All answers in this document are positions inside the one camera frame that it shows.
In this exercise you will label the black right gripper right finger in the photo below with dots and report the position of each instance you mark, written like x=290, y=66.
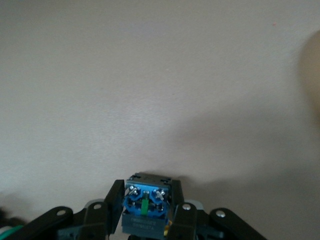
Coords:
x=177, y=195

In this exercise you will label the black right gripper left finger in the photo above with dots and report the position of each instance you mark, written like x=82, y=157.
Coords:
x=115, y=200

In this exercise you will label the yellow push button switch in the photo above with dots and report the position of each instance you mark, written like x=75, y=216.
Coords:
x=145, y=225

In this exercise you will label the yellow plastic tray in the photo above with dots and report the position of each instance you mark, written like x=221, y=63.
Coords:
x=313, y=80

